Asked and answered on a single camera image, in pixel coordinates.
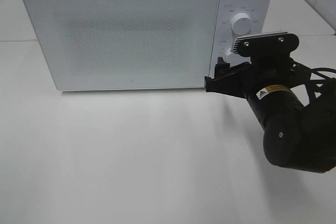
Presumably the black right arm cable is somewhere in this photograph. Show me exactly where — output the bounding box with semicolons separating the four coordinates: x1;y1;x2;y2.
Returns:
290;60;336;106

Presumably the white microwave door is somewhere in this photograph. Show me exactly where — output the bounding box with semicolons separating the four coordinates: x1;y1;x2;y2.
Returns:
23;0;218;91

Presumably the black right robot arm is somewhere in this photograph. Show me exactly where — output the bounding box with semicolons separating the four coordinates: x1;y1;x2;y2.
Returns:
205;58;335;173

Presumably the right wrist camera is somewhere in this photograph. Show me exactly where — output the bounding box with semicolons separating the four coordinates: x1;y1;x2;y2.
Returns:
232;31;299;57

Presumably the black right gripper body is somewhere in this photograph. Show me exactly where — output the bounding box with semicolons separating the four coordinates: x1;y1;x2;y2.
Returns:
236;56;296;103

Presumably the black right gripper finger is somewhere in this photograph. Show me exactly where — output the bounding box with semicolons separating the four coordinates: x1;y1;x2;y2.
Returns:
205;64;250;98
214;57;249;79

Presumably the white control knob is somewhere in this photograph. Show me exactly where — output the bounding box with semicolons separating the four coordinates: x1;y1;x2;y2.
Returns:
229;12;253;35
224;48;233;58

